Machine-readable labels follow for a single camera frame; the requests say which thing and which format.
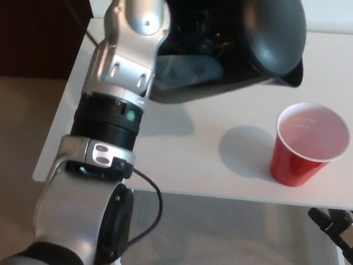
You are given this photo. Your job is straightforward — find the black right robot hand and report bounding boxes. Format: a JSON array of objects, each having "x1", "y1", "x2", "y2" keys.
[{"x1": 307, "y1": 207, "x2": 353, "y2": 265}]

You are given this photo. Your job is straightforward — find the white cabinet fronts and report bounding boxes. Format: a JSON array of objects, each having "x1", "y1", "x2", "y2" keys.
[{"x1": 299, "y1": 0, "x2": 353, "y2": 33}]

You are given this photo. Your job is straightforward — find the dark red cabinet panel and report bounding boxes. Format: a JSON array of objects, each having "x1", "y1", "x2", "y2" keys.
[{"x1": 0, "y1": 0, "x2": 95, "y2": 80}]

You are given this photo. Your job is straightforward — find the red plastic cup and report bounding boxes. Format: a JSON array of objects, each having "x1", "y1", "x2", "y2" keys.
[{"x1": 269, "y1": 102, "x2": 349, "y2": 188}]

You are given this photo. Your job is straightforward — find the black electric kettle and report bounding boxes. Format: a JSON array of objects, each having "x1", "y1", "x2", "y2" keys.
[{"x1": 149, "y1": 0, "x2": 308, "y2": 105}]

